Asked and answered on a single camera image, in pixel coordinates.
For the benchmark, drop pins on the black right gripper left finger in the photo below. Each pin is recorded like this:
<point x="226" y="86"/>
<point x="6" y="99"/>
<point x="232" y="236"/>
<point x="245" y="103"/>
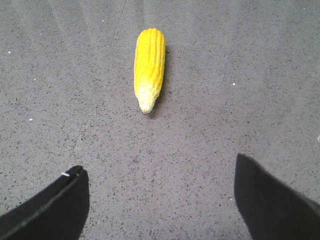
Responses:
<point x="58" y="212"/>

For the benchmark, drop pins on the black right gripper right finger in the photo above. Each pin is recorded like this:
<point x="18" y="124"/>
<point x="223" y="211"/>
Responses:
<point x="270" y="209"/>

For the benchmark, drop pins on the yellow corn cob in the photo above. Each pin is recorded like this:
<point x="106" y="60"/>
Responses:
<point x="149" y="67"/>

